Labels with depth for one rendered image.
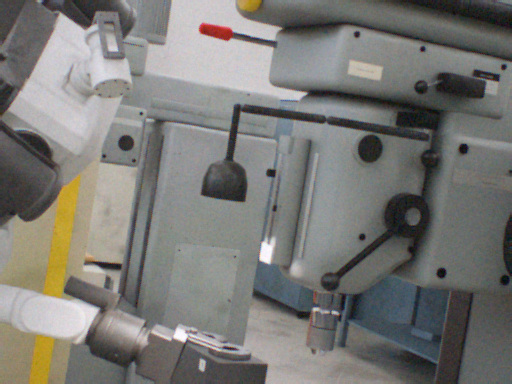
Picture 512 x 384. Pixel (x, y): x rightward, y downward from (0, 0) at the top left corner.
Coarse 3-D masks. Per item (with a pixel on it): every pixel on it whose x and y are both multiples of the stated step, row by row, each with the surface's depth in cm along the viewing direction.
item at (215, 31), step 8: (208, 24) 159; (200, 32) 160; (208, 32) 159; (216, 32) 160; (224, 32) 160; (232, 32) 161; (248, 40) 163; (256, 40) 164; (264, 40) 164; (272, 40) 165
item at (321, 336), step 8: (312, 320) 163; (320, 320) 162; (328, 320) 162; (336, 320) 163; (312, 328) 163; (320, 328) 162; (328, 328) 162; (312, 336) 163; (320, 336) 162; (328, 336) 163; (312, 344) 163; (320, 344) 163; (328, 344) 163
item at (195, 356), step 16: (208, 336) 211; (192, 352) 202; (208, 352) 200; (224, 352) 197; (240, 352) 199; (192, 368) 201; (208, 368) 196; (224, 368) 194; (240, 368) 196; (256, 368) 198
